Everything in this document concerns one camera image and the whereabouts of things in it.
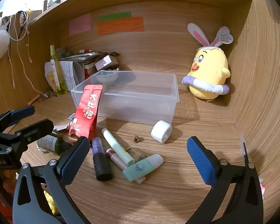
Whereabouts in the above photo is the mint bottle white cap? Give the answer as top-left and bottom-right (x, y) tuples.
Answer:
(122, 154), (164, 182)

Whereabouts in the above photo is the yellow chick plush toy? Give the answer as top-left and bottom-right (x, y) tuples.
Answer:
(181, 23), (234, 102)

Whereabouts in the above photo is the clear plastic storage bin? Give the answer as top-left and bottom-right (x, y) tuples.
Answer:
(70, 70), (180, 125)

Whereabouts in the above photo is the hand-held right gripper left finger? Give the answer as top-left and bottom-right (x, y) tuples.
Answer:
(12, 136), (91, 224)

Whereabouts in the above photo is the wooden stick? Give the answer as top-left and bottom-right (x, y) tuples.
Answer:
(27, 94), (41, 105)

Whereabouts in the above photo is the green white lip balm tube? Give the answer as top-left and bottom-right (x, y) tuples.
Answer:
(101, 128), (136, 167)

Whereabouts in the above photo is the white bowl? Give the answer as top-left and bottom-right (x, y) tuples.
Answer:
(95, 71), (119, 84)

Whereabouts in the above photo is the green sticky note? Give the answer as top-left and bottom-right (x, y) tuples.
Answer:
(99, 11), (132, 21)

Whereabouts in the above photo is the orange sticky note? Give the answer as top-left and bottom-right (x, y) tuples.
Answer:
(97, 16), (144, 36)

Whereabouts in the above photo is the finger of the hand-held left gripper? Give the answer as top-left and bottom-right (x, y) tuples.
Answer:
(0, 119), (55, 148)
(0, 106), (35, 132)

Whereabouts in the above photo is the red book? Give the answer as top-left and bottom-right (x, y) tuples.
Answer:
(84, 63), (98, 81)

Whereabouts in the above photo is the pink sticky note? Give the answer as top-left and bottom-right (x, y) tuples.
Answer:
(69, 13), (92, 35)

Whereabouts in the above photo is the yellow soft object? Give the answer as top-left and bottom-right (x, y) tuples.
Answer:
(43, 190), (59, 215)

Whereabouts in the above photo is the red foil packet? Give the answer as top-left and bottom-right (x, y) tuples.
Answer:
(68, 84), (103, 139)

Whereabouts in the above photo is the purple bottle black cap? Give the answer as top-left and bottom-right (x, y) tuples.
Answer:
(92, 137), (113, 182)

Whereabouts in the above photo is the pink lip gloss tube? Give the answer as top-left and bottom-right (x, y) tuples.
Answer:
(106, 148), (146, 184)

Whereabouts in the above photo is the pink bead bracelet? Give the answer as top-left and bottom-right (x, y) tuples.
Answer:
(36, 145), (50, 154)

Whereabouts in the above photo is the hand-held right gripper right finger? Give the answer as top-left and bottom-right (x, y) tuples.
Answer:
(187, 136), (264, 224)

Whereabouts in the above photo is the dark green glass bottle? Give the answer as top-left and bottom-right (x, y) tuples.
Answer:
(37, 133), (73, 155)

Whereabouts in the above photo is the pile of magazines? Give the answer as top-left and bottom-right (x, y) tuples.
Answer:
(59, 52), (103, 64)

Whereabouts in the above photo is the small cardboard box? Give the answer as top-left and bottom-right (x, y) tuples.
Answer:
(94, 51), (120, 71)

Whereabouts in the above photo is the hanging patterned pouch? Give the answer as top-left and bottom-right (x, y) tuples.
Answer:
(15, 10), (28, 39)

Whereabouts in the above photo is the yellow spray bottle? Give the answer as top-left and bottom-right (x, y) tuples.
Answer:
(49, 44), (68, 95)

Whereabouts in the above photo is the white tube orange label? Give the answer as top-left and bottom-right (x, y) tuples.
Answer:
(47, 72), (57, 94)

